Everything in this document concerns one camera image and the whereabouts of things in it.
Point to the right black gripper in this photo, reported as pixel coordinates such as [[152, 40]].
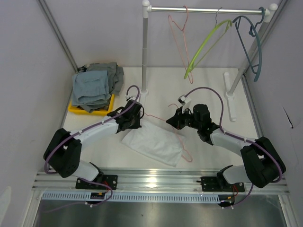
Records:
[[176, 121]]

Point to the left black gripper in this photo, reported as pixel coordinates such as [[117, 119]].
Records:
[[137, 125]]

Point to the pink wire hanger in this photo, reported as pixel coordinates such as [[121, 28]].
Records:
[[179, 36], [185, 153]]

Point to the white skirt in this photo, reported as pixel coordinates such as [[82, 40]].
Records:
[[156, 143]]

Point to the light blue denim skirt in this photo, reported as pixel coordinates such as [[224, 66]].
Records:
[[90, 88]]

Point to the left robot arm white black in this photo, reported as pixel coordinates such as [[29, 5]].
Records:
[[64, 151]]

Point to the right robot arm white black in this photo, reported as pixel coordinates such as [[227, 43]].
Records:
[[261, 163]]

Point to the yellow plastic tray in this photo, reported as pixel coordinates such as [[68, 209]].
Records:
[[99, 112]]

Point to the grey folded garment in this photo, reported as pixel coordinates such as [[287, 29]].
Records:
[[115, 75]]

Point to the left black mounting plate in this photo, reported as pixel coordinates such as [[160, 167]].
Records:
[[102, 182]]

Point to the black mounting plate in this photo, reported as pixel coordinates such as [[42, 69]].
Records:
[[102, 182], [214, 184]]

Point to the plaid garment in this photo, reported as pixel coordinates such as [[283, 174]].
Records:
[[83, 68]]

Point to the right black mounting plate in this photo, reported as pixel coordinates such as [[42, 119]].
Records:
[[214, 184]]

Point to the metal clothes rack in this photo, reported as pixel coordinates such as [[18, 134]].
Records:
[[261, 21]]

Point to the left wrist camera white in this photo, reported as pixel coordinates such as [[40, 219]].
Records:
[[132, 97]]

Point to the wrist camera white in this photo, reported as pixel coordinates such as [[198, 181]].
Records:
[[132, 97], [185, 102]]

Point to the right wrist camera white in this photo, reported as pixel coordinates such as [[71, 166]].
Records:
[[185, 102]]

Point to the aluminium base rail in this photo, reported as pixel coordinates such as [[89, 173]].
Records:
[[135, 180]]

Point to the white slotted cable duct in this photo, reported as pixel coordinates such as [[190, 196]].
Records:
[[133, 197]]

